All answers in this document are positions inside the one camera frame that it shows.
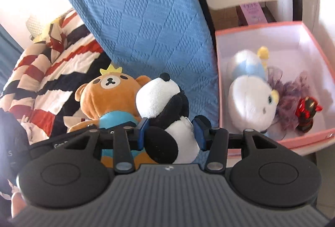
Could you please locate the striped red black blanket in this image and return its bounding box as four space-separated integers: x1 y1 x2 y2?
0 8 113 217

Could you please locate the person's hand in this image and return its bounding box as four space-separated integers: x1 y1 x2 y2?
11 192 27 218

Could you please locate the pink printed card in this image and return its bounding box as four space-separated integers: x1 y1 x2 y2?
240 2 267 25

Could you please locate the blue textured chair cushion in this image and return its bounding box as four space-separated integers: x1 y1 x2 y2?
59 0 220 165

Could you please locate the brown teddy bear blue shirt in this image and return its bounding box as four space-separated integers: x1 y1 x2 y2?
62 64 158 169

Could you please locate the black white panda plush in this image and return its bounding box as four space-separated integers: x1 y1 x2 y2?
136 73 204 164

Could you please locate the purple sheer ribbon bow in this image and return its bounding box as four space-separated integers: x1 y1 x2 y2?
266 67 312 135

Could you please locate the white duck plush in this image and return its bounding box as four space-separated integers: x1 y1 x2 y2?
227 47 279 132

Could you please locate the pink storage box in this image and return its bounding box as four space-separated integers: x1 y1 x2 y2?
216 21 334 156

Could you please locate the red black toy figure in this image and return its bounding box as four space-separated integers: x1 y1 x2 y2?
295 97 323 133

